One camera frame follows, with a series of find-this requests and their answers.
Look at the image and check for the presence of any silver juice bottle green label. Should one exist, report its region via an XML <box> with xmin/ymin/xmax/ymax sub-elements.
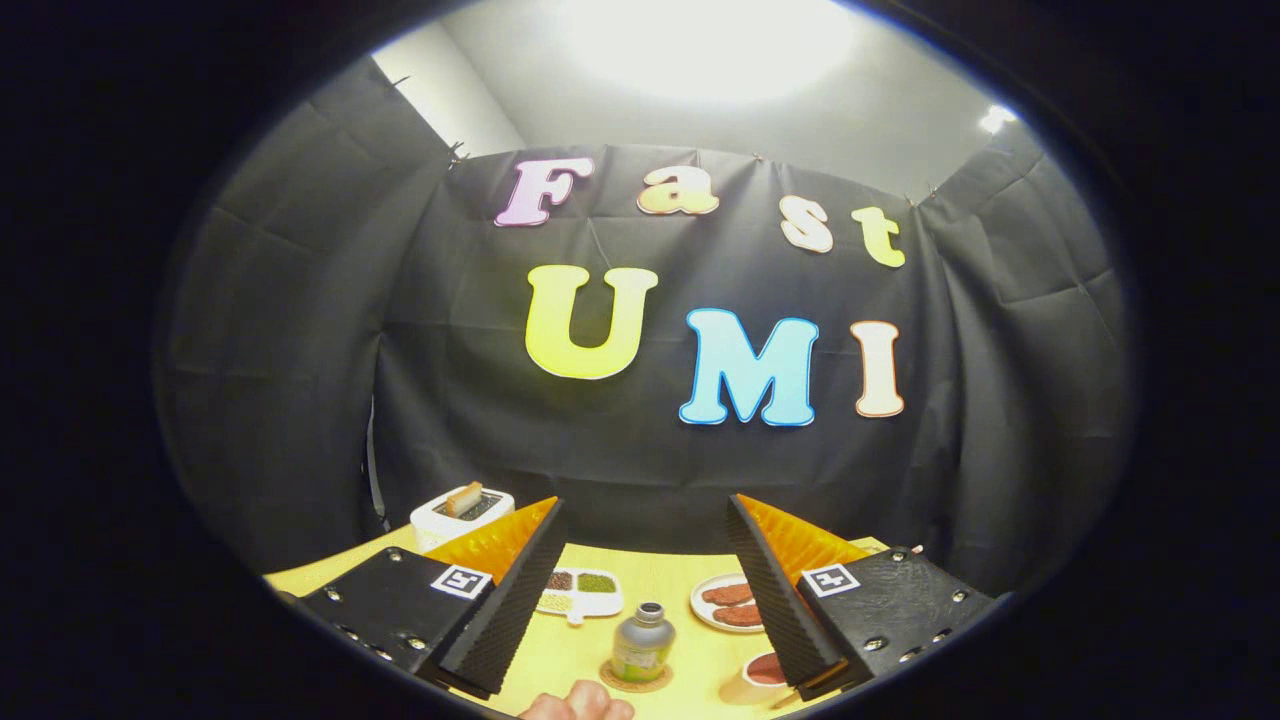
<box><xmin>610</xmin><ymin>602</ymin><xmax>677</xmax><ymax>684</ymax></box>

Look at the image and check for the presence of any black backdrop cloth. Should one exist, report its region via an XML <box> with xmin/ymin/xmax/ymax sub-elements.
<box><xmin>160</xmin><ymin>55</ymin><xmax>1136</xmax><ymax>601</ymax></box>

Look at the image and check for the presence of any round cork coaster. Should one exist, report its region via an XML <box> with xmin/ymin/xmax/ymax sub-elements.
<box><xmin>598</xmin><ymin>658</ymin><xmax>674</xmax><ymax>694</ymax></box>

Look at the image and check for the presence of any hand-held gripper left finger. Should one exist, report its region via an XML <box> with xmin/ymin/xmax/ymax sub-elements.
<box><xmin>300</xmin><ymin>497</ymin><xmax>568</xmax><ymax>699</ymax></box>

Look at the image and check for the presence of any white divided dish with beans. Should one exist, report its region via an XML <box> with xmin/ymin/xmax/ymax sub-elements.
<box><xmin>535</xmin><ymin>567</ymin><xmax>625</xmax><ymax>626</ymax></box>

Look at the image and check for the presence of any white oval plate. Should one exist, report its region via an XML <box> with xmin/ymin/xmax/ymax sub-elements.
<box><xmin>690</xmin><ymin>573</ymin><xmax>769</xmax><ymax>634</ymax></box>

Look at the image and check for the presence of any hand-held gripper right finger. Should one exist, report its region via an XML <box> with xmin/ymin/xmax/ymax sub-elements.
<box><xmin>727</xmin><ymin>493</ymin><xmax>1001</xmax><ymax>701</ymax></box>

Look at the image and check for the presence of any light wooden table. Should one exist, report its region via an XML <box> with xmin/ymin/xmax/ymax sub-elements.
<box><xmin>262</xmin><ymin>525</ymin><xmax>901</xmax><ymax>720</ymax></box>

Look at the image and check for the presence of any white cup wooden handle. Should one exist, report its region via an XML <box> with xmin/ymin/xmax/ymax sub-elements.
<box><xmin>718</xmin><ymin>650</ymin><xmax>791</xmax><ymax>706</ymax></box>

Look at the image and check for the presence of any white toaster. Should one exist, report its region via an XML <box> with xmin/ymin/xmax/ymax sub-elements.
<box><xmin>410</xmin><ymin>483</ymin><xmax>516</xmax><ymax>553</ymax></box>

